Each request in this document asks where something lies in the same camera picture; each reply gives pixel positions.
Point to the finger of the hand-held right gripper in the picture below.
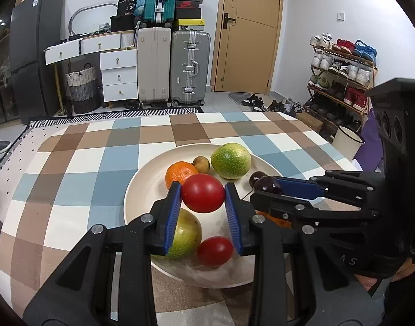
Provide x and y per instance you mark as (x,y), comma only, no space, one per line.
(278,203)
(295,186)

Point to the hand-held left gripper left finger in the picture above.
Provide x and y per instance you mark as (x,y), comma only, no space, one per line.
(171,224)

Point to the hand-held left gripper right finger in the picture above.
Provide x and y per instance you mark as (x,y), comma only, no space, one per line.
(234,224)

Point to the orange mandarin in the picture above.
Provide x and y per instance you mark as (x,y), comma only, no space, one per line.
(178,175)
(277,222)

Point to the yellow-green guava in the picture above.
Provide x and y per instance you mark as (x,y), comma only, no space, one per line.
(188,234)

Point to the dark purple plum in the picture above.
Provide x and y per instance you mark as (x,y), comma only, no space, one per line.
(266,186)
(256,176)

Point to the cream round plate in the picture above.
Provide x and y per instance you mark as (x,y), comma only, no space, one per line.
(149,190)

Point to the red tomato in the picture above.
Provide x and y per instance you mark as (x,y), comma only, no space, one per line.
(215,251)
(203,193)

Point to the speckled green guava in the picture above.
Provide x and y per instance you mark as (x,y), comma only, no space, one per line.
(231,161)

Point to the brownish longan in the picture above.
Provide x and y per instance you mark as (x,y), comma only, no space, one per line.
(201,164)

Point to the person's right forearm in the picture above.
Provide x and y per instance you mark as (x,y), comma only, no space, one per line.
(404,302)

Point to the person's right hand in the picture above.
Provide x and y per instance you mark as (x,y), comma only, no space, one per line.
(365,281)

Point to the purple bag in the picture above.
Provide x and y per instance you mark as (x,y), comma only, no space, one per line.
(372,139)

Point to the white bucket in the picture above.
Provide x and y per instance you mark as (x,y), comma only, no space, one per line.
(346,142)

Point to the cardboard box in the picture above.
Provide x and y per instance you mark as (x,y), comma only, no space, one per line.
(309,121)

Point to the pile of floor shoes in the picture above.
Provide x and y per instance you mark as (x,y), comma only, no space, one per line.
(282,105)

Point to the wooden shoe rack with shoes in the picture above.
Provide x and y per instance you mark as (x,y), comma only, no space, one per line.
(355,73)

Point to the grey door mat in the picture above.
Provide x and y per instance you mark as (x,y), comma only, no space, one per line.
(236,95)

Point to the wooden door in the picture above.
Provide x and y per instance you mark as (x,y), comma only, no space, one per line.
(251,57)

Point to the silver suitcase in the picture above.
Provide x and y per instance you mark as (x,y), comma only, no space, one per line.
(190,68)

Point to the white drawer cabinet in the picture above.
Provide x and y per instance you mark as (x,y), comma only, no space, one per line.
(119,74)

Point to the beige suitcase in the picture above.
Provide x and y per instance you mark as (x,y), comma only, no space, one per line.
(154,64)

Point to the woven laundry basket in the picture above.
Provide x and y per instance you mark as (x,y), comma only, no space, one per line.
(81,88)

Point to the grey slipper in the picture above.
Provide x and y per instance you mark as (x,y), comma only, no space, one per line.
(4,146)

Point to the white ribbed container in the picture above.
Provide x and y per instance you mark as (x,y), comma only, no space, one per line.
(127,39)

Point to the yellow black shoe box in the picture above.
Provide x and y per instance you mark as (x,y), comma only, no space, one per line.
(190,23)

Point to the striped white cup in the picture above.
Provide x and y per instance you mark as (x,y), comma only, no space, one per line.
(103,26)

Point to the black shoe box red logo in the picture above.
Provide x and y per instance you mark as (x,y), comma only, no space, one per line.
(188,5)

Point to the dark grey refrigerator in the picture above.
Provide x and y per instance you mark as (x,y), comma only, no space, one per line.
(34,57)

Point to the black printed box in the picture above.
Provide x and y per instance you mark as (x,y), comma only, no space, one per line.
(127,6)

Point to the blue plastic bag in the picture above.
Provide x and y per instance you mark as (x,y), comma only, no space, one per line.
(139,1)

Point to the dark glass cabinet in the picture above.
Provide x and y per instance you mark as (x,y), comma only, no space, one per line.
(2,74)

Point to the chrome curved tube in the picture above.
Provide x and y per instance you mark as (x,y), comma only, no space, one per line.
(92,5)

